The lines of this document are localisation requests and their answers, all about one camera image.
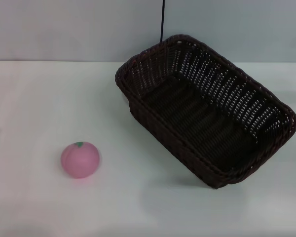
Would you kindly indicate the dark woven plastic basket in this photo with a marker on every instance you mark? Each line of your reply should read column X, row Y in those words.
column 195, row 116

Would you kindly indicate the pink toy peach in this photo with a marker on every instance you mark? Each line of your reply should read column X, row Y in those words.
column 80, row 160

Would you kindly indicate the black vertical wall strip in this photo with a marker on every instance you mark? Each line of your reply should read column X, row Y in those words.
column 162, row 19

